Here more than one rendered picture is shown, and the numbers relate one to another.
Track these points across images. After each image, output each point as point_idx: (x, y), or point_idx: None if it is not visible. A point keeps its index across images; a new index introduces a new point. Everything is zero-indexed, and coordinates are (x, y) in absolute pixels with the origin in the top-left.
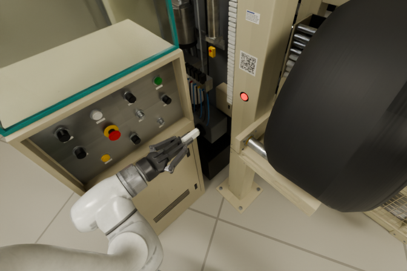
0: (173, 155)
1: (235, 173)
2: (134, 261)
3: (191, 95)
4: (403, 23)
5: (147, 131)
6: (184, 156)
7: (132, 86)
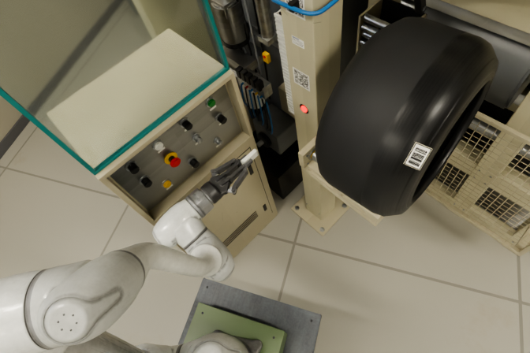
0: (234, 177)
1: (311, 189)
2: (212, 263)
3: (249, 98)
4: (399, 71)
5: (204, 153)
6: (247, 175)
7: (188, 113)
